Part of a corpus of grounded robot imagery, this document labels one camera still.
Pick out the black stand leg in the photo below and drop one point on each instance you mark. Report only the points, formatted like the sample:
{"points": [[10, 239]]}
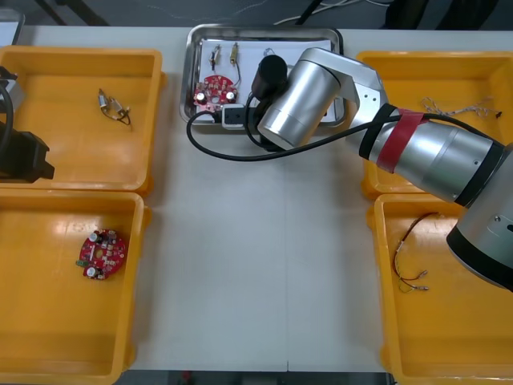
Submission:
{"points": [[308, 10]]}

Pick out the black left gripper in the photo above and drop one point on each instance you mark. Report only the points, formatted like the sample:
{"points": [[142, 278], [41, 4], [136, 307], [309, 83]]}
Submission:
{"points": [[24, 158]]}

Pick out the yellow-orange plastic bin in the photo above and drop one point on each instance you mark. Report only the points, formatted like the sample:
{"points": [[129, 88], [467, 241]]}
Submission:
{"points": [[441, 80], [100, 160], [60, 321], [421, 341]]}

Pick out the white paper sheet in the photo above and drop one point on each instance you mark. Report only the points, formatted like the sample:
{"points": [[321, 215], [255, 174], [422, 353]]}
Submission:
{"points": [[248, 46]]}

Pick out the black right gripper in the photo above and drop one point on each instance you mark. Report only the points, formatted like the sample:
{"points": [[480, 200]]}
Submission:
{"points": [[260, 108]]}

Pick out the silver and black right arm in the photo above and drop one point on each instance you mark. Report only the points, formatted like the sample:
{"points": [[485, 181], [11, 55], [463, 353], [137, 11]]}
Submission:
{"points": [[304, 92]]}

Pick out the steel tray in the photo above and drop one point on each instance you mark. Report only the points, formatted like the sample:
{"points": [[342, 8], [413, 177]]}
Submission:
{"points": [[192, 40]]}

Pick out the round red circuit board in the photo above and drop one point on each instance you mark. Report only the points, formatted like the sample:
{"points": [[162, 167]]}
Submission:
{"points": [[214, 92], [105, 253]]}

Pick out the white panel with grey frame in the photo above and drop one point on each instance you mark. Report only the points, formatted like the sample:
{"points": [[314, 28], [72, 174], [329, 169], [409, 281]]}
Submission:
{"points": [[8, 30]]}

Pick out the small metal solenoid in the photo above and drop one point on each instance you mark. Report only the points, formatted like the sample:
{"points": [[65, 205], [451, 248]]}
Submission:
{"points": [[103, 100], [233, 53], [117, 107], [215, 55]]}

